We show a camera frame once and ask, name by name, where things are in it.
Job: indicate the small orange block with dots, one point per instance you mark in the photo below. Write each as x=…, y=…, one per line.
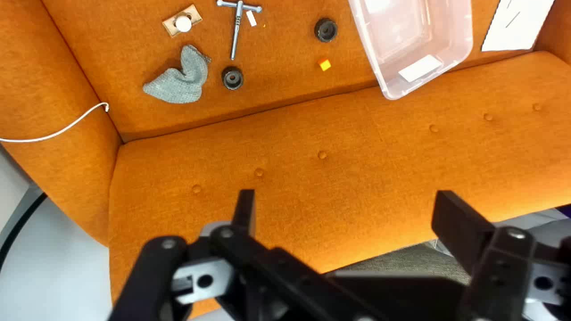
x=323, y=64

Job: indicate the white ball on card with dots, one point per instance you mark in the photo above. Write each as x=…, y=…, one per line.
x=182, y=21

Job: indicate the grey crumpled cloth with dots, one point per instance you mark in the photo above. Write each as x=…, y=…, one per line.
x=182, y=83

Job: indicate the clear plastic bin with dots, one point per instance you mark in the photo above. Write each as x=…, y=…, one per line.
x=412, y=41

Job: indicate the white paper sheet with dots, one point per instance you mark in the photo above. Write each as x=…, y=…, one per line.
x=516, y=24

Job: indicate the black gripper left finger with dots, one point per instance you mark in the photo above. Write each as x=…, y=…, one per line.
x=244, y=208

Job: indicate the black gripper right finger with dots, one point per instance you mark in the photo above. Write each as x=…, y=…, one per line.
x=460, y=228

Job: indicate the orange fabric sofa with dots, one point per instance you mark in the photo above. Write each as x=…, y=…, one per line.
x=341, y=172

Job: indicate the metal T-shaped tool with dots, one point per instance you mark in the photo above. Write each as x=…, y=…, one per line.
x=239, y=8

